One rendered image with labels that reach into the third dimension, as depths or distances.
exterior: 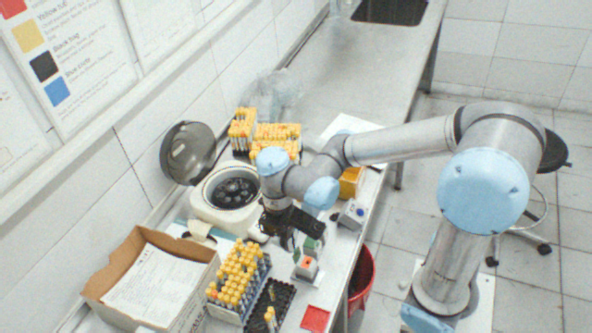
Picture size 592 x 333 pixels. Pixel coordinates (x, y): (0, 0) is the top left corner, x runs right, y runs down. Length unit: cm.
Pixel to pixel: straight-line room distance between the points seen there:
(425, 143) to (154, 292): 84
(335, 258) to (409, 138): 58
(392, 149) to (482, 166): 28
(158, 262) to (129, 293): 11
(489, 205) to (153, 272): 96
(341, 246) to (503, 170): 79
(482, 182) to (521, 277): 188
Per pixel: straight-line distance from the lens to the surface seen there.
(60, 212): 121
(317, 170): 90
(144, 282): 129
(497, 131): 67
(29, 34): 105
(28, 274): 121
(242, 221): 128
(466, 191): 62
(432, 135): 80
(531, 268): 252
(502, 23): 329
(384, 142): 86
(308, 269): 119
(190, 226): 133
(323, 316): 120
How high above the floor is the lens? 195
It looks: 43 degrees down
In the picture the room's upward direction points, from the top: 6 degrees counter-clockwise
